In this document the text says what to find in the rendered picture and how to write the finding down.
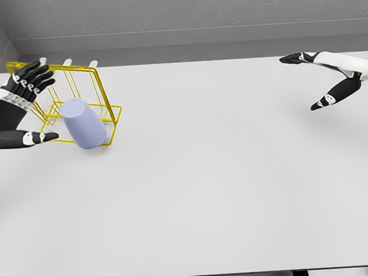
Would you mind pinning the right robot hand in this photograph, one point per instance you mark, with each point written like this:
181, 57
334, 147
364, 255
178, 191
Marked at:
348, 67

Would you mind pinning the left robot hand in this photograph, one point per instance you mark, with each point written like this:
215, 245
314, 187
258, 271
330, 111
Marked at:
9, 115

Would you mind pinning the lavender cup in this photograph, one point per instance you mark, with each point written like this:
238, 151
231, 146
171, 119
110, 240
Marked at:
83, 123

